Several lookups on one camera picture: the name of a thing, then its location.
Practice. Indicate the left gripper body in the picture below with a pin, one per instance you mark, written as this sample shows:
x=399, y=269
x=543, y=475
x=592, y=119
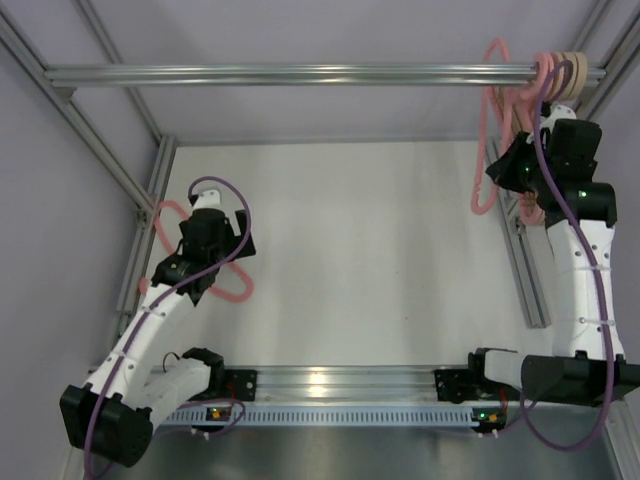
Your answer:
x=244, y=234

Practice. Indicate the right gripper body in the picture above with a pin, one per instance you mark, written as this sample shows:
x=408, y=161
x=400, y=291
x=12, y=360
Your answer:
x=509, y=163

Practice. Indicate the pink hanger pile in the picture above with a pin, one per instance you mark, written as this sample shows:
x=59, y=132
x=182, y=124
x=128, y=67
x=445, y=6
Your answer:
x=487, y=98
x=515, y=109

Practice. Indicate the beige hanger with right hook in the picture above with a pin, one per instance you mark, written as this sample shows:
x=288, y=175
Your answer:
x=572, y=57

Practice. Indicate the beige hanger bottom pile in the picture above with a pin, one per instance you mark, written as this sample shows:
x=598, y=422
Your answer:
x=580, y=70

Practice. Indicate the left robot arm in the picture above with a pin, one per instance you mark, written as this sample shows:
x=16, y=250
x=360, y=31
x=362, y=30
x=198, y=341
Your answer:
x=115, y=413

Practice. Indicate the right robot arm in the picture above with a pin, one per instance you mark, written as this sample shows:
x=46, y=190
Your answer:
x=587, y=365

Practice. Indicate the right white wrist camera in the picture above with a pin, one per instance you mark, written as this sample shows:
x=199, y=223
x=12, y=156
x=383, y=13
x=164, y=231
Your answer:
x=558, y=112

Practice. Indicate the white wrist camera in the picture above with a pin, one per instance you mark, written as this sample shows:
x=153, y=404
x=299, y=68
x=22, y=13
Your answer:
x=205, y=199
x=558, y=112

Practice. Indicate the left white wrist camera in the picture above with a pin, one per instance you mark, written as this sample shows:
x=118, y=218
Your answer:
x=205, y=199

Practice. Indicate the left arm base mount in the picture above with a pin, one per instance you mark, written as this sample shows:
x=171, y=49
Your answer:
x=239, y=384

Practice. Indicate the aluminium hanging rail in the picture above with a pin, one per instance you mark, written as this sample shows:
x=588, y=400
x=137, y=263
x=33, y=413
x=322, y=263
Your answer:
x=431, y=74

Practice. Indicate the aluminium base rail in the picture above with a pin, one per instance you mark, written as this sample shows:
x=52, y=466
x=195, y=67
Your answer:
x=288, y=384

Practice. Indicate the perforated cable duct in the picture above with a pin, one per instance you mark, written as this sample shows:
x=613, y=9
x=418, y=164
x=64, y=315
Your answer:
x=358, y=416

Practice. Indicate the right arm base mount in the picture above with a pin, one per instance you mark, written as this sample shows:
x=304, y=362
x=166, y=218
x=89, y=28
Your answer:
x=458, y=385

